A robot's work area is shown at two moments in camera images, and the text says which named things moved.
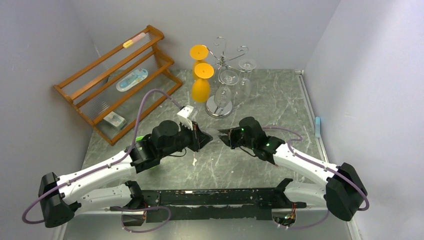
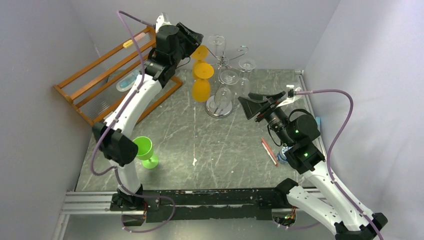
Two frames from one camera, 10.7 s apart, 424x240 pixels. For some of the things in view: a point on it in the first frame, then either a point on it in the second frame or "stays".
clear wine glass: [248, 65] stays
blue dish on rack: [136, 76] stays
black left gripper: [199, 139] -> [193, 39]
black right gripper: [233, 139] -> [266, 109]
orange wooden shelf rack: [110, 92] stays
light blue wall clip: [317, 127] stays
